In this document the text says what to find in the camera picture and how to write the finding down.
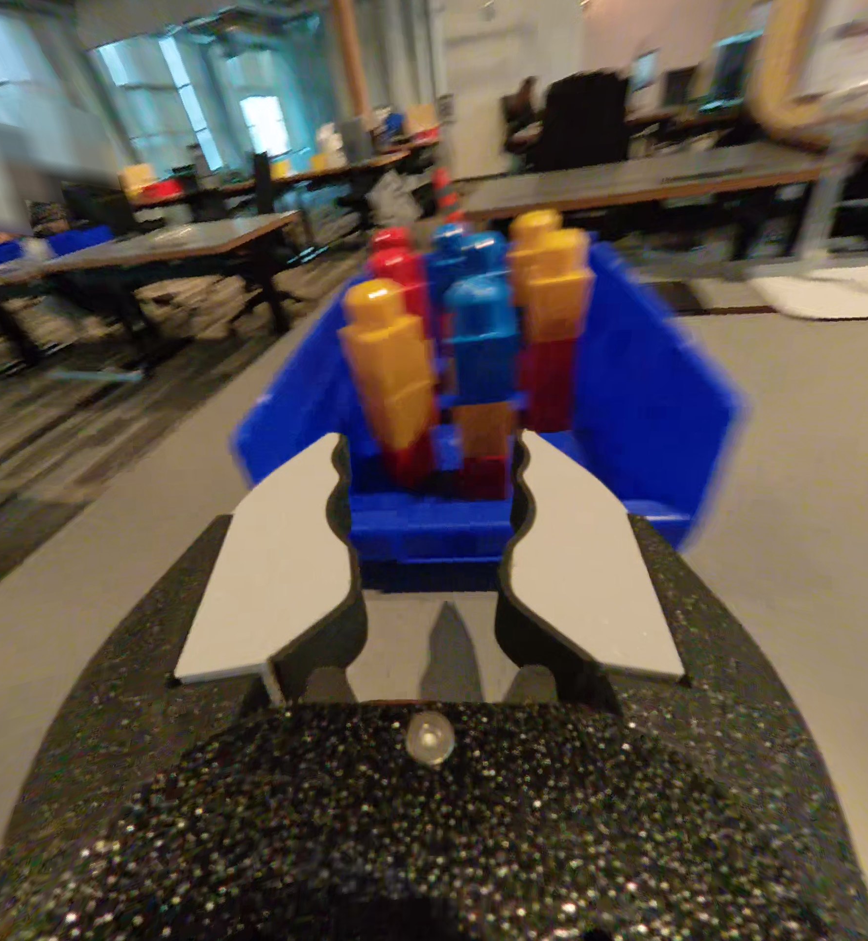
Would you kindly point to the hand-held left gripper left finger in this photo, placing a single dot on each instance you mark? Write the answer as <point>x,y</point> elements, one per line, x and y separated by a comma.
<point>272,573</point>

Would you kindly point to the black office chair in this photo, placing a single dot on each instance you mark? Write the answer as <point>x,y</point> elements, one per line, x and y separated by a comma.
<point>585,121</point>

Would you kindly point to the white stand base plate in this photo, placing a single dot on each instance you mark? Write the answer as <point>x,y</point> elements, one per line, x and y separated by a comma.
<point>831,294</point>

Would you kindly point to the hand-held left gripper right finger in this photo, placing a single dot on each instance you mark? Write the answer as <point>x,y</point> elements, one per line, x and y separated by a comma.
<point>588,573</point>

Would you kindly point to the orange traffic cone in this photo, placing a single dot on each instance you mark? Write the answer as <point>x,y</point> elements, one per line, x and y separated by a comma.
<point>449,195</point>

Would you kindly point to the blue mega block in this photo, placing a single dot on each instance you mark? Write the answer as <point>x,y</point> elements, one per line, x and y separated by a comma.
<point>482,345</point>

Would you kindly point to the cluster of block towers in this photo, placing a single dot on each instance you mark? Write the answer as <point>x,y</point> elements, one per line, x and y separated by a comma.
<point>551,294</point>

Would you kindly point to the blue plastic bin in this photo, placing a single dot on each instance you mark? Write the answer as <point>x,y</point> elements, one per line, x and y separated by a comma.
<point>647,412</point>

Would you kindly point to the background desk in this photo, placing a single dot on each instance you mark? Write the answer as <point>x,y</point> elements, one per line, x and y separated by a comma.
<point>625,176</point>
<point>169,239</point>

